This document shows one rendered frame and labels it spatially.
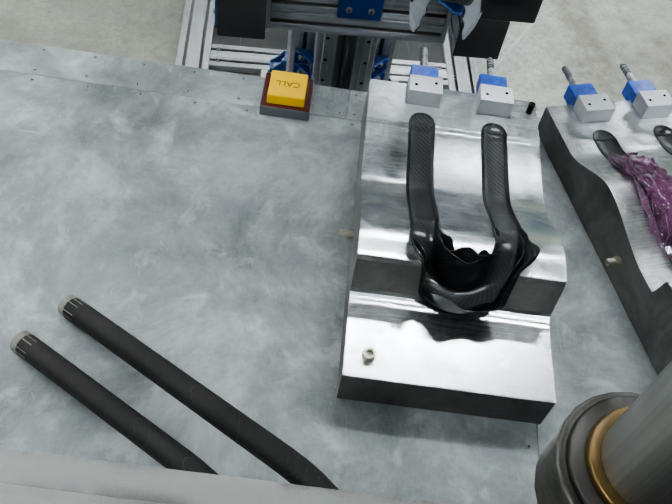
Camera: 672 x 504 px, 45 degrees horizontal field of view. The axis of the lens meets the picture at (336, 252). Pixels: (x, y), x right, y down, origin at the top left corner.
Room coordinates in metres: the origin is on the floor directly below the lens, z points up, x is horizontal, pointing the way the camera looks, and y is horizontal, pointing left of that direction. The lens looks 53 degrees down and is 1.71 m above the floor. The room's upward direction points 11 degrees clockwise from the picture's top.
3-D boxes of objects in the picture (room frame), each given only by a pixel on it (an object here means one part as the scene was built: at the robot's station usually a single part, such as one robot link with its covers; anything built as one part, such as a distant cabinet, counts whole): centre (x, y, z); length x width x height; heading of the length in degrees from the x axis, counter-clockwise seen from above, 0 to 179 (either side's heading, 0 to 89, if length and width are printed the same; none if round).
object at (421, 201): (0.74, -0.16, 0.92); 0.35 x 0.16 x 0.09; 4
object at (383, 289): (0.72, -0.15, 0.87); 0.50 x 0.26 x 0.14; 4
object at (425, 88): (0.99, -0.08, 0.89); 0.13 x 0.05 x 0.05; 4
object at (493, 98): (1.00, -0.19, 0.89); 0.13 x 0.05 x 0.05; 4
